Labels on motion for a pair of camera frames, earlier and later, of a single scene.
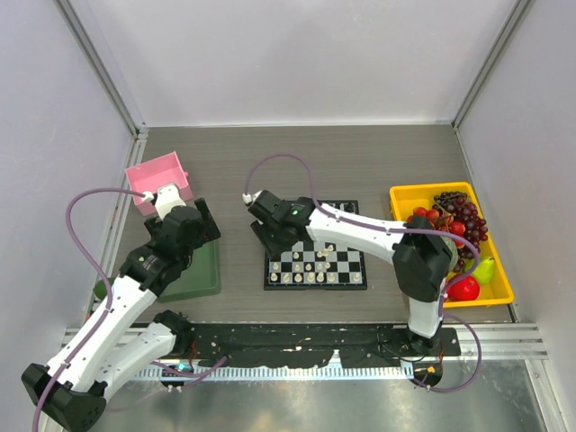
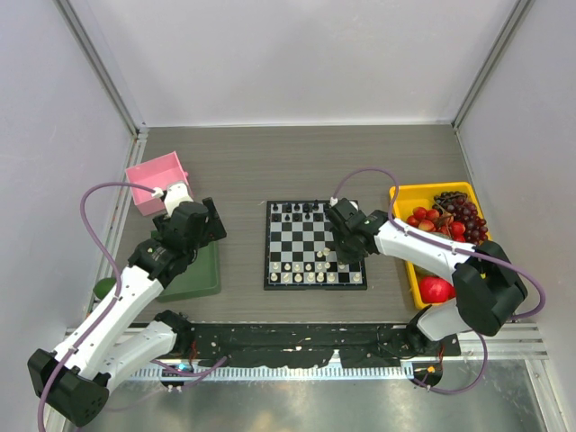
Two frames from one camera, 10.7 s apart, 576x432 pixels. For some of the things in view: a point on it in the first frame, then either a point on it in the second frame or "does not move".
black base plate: [313, 346] does not move
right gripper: [274, 248] to [343, 256]
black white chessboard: [310, 265] does not move
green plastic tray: [201, 279] does not move
